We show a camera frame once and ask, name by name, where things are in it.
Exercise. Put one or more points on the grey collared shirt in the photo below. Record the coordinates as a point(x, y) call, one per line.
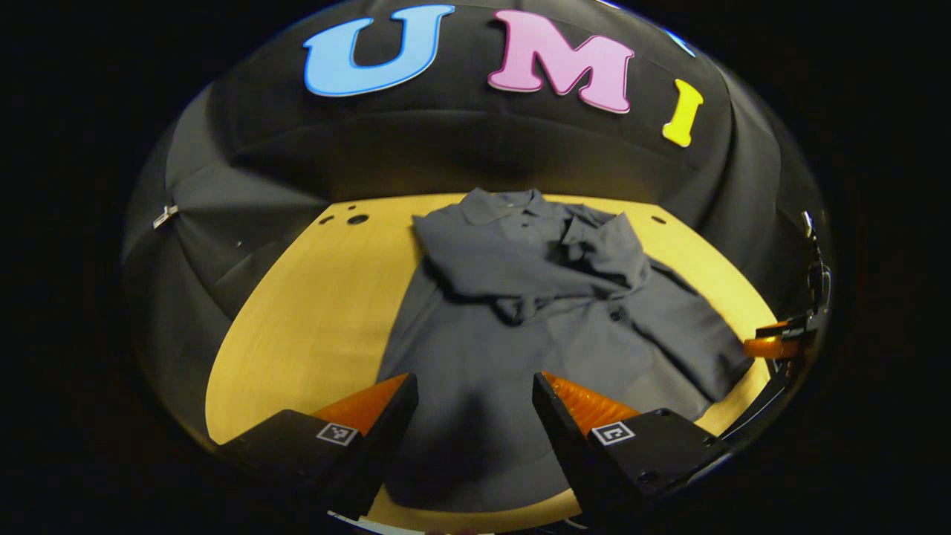
point(520, 297)

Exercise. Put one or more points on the black backdrop cloth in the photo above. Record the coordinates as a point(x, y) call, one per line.
point(446, 148)

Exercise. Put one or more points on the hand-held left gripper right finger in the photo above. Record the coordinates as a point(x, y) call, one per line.
point(561, 446)

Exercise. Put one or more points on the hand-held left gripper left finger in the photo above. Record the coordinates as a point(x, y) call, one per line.
point(379, 446)

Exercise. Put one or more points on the silver metal clip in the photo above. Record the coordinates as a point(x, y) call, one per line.
point(165, 216)

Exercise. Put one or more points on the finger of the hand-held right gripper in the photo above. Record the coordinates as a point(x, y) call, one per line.
point(769, 348)
point(780, 330)

